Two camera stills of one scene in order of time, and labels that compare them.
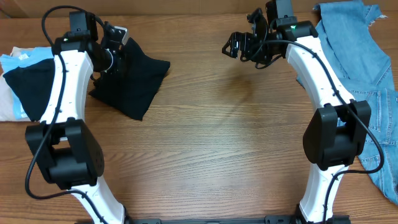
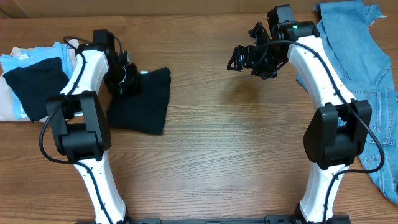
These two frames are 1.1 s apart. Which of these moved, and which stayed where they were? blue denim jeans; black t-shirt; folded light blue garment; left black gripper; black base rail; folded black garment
Moved: left black gripper; black t-shirt
Stayed: folded black garment; folded light blue garment; blue denim jeans; black base rail
